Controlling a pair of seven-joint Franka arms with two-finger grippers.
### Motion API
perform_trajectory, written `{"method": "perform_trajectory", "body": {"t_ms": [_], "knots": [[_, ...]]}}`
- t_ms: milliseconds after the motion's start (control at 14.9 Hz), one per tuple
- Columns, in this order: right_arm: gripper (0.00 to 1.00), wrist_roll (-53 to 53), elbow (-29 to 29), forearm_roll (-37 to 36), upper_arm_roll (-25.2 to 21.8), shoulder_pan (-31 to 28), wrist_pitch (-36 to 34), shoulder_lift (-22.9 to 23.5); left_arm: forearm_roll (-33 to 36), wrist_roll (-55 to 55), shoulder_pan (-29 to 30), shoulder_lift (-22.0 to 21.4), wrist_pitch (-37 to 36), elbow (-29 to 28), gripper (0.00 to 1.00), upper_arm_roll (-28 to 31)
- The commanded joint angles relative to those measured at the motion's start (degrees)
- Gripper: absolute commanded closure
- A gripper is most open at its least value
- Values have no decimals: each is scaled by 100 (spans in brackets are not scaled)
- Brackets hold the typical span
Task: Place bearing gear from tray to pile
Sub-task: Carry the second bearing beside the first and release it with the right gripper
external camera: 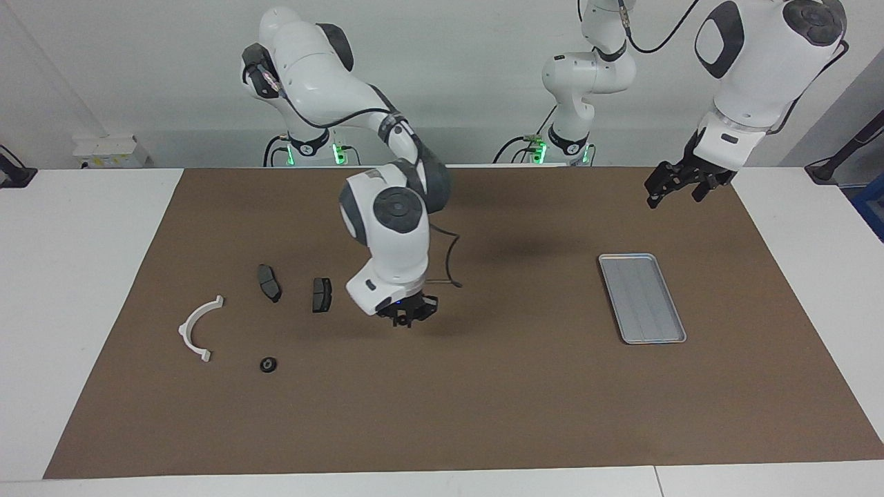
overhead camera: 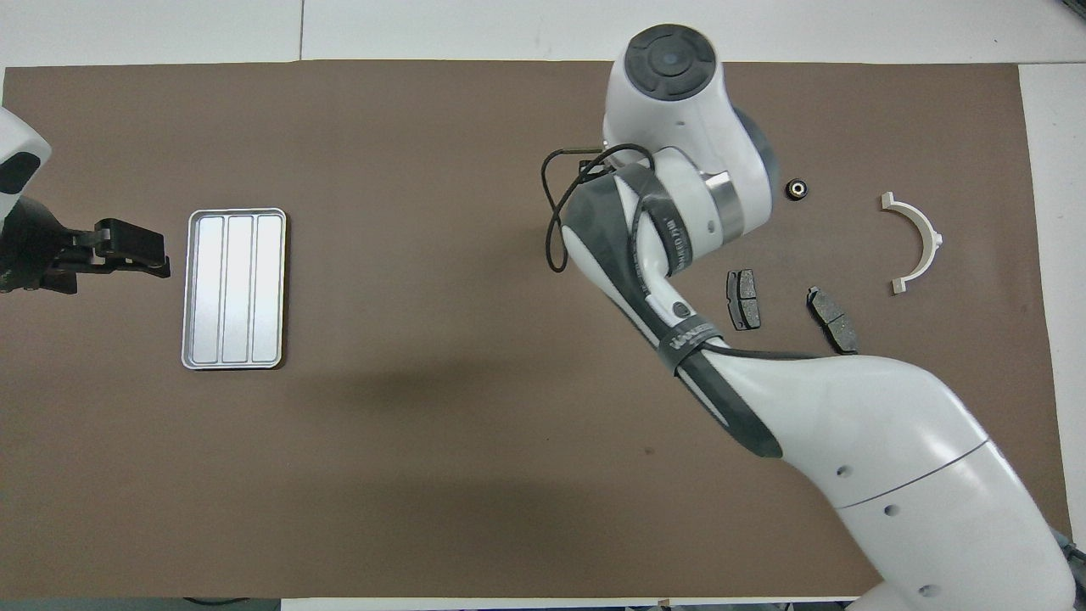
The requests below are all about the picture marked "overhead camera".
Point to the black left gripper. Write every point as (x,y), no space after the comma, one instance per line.
(30,250)

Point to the long grey brake pad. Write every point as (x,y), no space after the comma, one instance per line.
(833,321)

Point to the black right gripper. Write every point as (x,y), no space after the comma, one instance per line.
(594,165)

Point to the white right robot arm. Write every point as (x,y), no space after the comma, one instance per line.
(891,441)

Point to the silver metal tray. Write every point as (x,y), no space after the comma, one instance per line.
(233,288)

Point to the brown table mat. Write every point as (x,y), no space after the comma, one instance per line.
(424,170)

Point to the short grey brake pad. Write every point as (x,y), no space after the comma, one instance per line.
(745,301)

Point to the large black bearing gear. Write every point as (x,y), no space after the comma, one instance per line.
(796,188)

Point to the white semicircular bracket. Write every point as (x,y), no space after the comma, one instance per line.
(920,227)

